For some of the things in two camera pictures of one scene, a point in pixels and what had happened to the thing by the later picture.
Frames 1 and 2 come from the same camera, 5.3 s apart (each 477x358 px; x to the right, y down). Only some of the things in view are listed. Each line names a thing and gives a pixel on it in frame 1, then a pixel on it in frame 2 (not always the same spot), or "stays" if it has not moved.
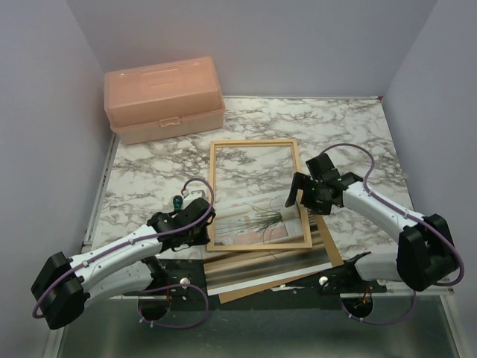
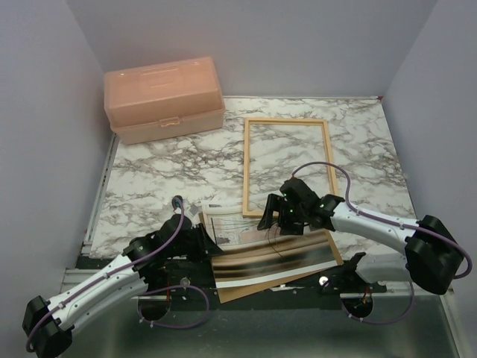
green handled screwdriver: [177, 202] stays
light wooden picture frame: [212, 246] to [247, 214]
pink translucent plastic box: [159, 101] stays
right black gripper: [302, 181] to [278, 203]
